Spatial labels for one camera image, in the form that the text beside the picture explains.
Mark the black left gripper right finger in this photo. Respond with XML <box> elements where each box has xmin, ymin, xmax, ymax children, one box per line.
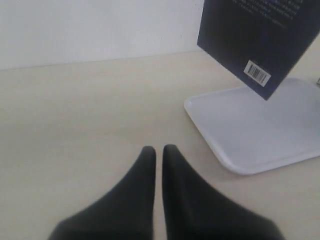
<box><xmin>162</xmin><ymin>144</ymin><xmax>282</xmax><ymax>240</ymax></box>

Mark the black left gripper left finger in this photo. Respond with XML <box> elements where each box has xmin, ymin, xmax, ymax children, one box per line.
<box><xmin>49</xmin><ymin>146</ymin><xmax>156</xmax><ymax>240</ymax></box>

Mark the dark blue book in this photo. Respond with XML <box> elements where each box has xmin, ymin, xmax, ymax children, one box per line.
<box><xmin>197</xmin><ymin>0</ymin><xmax>320</xmax><ymax>100</ymax></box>

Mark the white plastic tray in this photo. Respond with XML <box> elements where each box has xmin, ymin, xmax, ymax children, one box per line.
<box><xmin>184</xmin><ymin>78</ymin><xmax>320</xmax><ymax>175</ymax></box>

